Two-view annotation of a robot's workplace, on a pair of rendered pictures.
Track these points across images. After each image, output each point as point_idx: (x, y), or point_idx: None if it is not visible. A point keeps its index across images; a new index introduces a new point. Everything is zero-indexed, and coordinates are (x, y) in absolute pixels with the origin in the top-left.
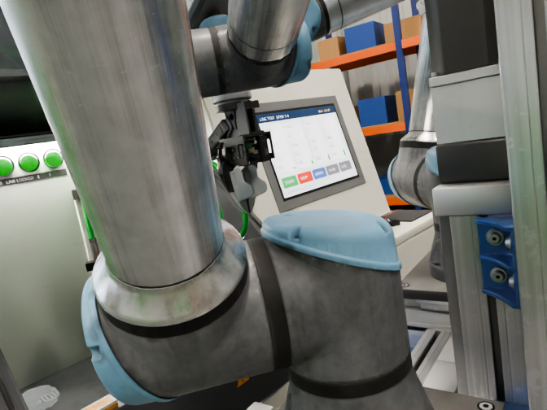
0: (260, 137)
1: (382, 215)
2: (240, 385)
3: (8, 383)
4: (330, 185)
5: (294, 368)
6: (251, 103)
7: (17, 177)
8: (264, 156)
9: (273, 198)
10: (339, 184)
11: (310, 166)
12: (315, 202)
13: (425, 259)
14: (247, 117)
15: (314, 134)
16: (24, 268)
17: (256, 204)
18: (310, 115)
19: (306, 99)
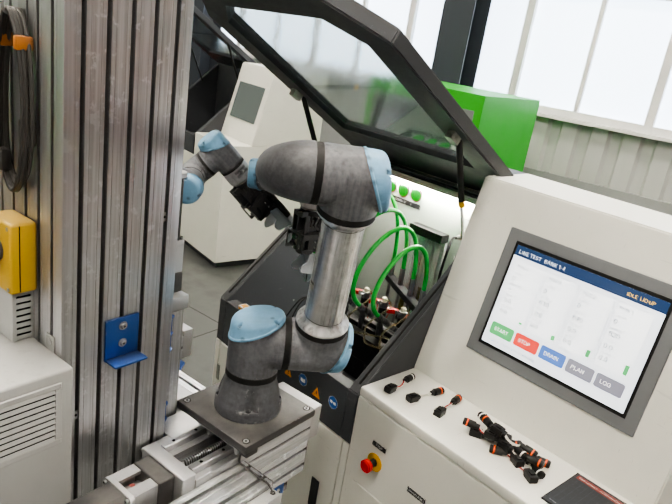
0: (298, 235)
1: (613, 493)
2: (286, 374)
3: (249, 273)
4: (556, 382)
5: None
6: (297, 212)
7: (395, 196)
8: (296, 249)
9: (470, 329)
10: (574, 393)
11: (544, 339)
12: (518, 376)
13: (292, 398)
14: (293, 219)
15: (588, 314)
16: (377, 252)
17: (450, 319)
18: (604, 290)
19: (618, 267)
